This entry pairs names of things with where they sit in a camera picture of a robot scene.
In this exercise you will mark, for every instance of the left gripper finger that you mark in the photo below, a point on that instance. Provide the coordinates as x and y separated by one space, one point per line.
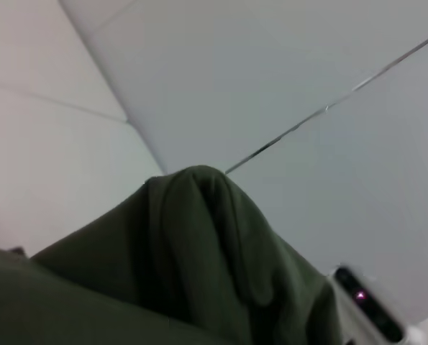
18 251

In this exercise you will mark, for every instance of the dark green FREE t-shirt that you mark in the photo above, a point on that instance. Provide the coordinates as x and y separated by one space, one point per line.
163 269

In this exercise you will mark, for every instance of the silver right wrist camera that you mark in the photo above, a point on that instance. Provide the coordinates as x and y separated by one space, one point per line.
364 305

